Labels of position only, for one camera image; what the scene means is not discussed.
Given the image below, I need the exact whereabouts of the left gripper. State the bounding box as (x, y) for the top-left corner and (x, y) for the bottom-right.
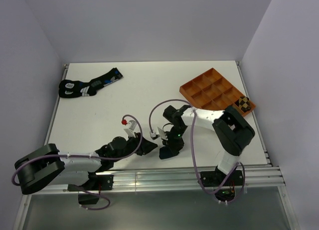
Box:
(113, 132), (157, 162)

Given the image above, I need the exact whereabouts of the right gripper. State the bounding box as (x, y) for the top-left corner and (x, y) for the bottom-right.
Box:
(161, 125), (187, 155)

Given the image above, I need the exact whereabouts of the dark navy sock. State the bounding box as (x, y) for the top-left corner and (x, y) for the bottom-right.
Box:
(159, 146), (179, 160)

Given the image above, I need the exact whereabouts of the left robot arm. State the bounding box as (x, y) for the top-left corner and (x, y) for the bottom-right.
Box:
(13, 132), (157, 195)

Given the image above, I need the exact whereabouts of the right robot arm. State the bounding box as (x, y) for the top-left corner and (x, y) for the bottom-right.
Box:
(159, 105), (255, 185)

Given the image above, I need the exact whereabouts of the orange compartment tray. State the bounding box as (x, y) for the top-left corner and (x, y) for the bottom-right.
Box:
(179, 68), (256, 116)

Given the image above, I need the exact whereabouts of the rolled argyle sock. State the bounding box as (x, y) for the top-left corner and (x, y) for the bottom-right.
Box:
(235, 96), (251, 113)

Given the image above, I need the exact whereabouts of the black sport sock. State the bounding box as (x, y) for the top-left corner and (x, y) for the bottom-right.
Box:
(58, 68), (124, 99)

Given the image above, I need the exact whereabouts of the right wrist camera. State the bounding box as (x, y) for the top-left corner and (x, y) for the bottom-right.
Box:
(150, 127), (167, 140)

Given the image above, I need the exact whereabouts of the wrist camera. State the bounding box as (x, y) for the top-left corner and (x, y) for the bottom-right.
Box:
(121, 119), (137, 137)
(150, 127), (167, 140)

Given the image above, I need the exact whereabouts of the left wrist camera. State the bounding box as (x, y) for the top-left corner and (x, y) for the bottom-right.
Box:
(121, 119), (137, 137)

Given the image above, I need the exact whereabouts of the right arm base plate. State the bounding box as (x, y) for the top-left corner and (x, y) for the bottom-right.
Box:
(200, 170), (244, 187)

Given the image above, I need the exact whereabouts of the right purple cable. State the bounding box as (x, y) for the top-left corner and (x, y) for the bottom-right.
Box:
(148, 99), (246, 204)

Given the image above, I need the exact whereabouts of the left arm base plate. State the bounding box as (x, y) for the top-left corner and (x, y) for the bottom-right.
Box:
(67, 172), (114, 191)

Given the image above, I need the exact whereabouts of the aluminium rail frame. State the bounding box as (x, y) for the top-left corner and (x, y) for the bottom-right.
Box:
(13, 61), (301, 230)

